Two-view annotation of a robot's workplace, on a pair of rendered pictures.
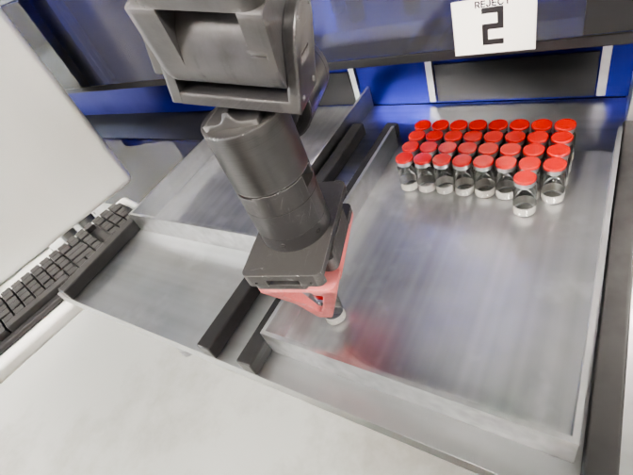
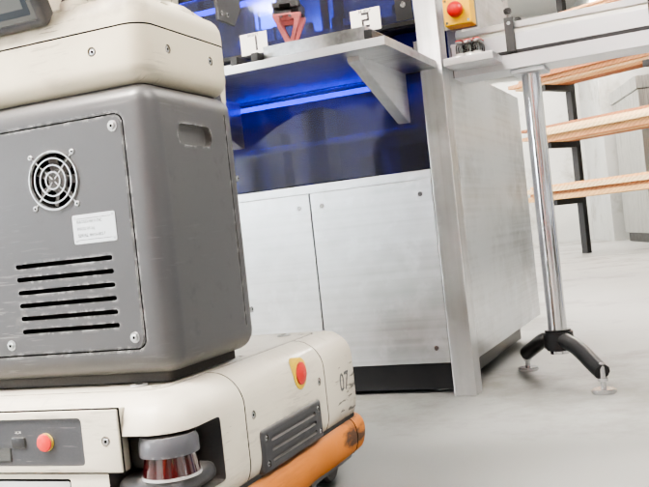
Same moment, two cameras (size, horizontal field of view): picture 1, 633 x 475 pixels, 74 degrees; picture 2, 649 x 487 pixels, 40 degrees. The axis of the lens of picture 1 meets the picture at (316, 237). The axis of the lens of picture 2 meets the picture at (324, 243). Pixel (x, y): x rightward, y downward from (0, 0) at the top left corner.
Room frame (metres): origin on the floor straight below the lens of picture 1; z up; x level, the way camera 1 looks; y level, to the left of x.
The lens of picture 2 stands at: (-1.74, 0.78, 0.46)
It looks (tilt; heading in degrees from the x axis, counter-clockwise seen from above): 0 degrees down; 338
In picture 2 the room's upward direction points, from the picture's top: 6 degrees counter-clockwise
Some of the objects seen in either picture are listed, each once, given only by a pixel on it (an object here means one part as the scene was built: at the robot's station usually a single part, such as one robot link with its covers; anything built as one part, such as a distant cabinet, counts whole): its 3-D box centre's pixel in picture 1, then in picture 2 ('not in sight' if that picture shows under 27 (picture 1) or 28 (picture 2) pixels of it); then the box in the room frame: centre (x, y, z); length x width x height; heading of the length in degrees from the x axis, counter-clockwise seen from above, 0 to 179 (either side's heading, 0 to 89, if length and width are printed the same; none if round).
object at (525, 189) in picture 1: (524, 194); not in sight; (0.29, -0.21, 0.90); 0.02 x 0.02 x 0.05
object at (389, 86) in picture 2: not in sight; (380, 92); (0.25, -0.21, 0.80); 0.34 x 0.03 x 0.13; 135
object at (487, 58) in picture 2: not in sight; (474, 62); (0.29, -0.51, 0.87); 0.14 x 0.13 x 0.02; 135
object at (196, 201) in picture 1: (256, 156); not in sight; (0.60, 0.03, 0.90); 0.34 x 0.26 x 0.04; 135
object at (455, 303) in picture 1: (451, 237); (342, 54); (0.28, -0.13, 0.90); 0.34 x 0.26 x 0.04; 134
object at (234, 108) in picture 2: not in sight; (207, 122); (0.61, 0.15, 0.80); 0.34 x 0.03 x 0.13; 135
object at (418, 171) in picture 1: (473, 176); not in sight; (0.34, -0.19, 0.90); 0.18 x 0.02 x 0.05; 44
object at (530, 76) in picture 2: not in sight; (545, 211); (0.27, -0.66, 0.46); 0.09 x 0.09 x 0.77; 45
